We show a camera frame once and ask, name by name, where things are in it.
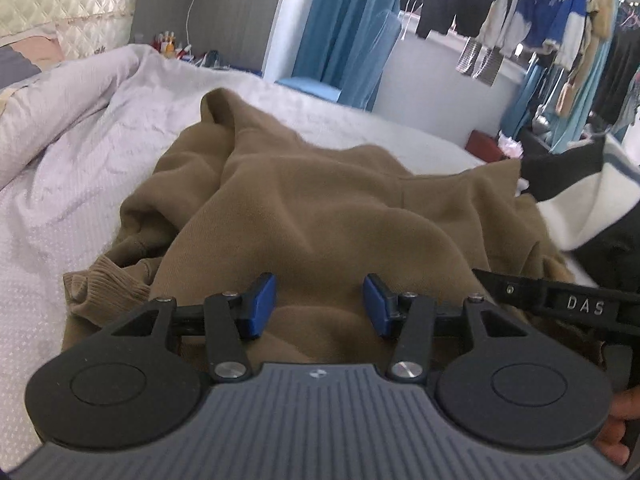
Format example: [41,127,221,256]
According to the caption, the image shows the white quilt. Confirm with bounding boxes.
[0,43,212,261]

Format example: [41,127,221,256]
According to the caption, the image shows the patterned pillow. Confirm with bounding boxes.
[1,36,64,91]

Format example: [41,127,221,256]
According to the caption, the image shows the brown hooded sweatshirt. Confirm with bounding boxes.
[63,89,573,365]

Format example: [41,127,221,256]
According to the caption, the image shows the blue and white hanging jacket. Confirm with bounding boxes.
[501,0,587,70]

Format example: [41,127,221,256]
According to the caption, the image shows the striped hanging garment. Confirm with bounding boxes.
[456,38,503,87]

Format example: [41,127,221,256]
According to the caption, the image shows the dark hanging clothes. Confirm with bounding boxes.
[591,28,639,125]

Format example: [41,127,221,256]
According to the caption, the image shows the blue curtain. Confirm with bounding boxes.
[292,0,399,90]

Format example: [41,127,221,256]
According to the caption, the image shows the red box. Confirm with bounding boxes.
[465,130,508,164]

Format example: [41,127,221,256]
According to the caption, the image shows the bottles on nightstand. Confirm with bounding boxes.
[151,32,193,62]

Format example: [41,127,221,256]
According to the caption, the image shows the cream quilted headboard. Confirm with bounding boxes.
[1,0,137,58]

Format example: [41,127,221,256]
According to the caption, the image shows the black and white fleece garment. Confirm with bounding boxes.
[521,136,639,292]

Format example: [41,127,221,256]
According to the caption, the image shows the right hand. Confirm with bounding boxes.
[594,387,640,466]

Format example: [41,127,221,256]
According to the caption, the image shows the light blue chair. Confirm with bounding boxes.
[277,77,342,103]

